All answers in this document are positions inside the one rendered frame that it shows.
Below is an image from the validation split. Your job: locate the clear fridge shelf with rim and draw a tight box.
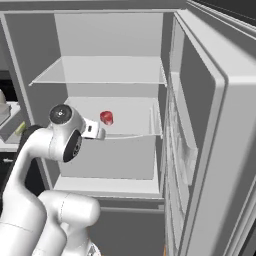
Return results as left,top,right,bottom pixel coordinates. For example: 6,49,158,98
63,96,164,140

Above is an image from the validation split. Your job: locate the red raw steak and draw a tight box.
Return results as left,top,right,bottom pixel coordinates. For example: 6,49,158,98
99,110,115,127

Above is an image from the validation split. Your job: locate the grey fridge crisper drawer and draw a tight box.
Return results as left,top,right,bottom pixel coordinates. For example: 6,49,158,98
59,133,158,181

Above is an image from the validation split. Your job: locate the grey fridge door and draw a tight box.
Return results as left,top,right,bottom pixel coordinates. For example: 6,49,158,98
162,8,256,256

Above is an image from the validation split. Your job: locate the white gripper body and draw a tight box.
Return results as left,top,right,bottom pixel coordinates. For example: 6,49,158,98
81,127,107,141

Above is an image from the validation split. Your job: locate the clear glass fridge shelf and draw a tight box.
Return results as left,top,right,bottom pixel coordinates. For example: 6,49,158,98
27,55,168,88

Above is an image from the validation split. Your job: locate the grey fridge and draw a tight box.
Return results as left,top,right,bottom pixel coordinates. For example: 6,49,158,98
0,9,188,256

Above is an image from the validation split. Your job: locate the grey door bin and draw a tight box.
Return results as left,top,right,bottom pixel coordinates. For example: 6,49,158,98
168,71,200,186

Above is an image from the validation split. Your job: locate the grey freezer drawer front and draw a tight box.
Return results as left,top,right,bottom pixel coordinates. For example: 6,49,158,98
87,196,167,256

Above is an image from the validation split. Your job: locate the yellow green corn cob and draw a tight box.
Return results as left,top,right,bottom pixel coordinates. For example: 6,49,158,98
14,121,27,136

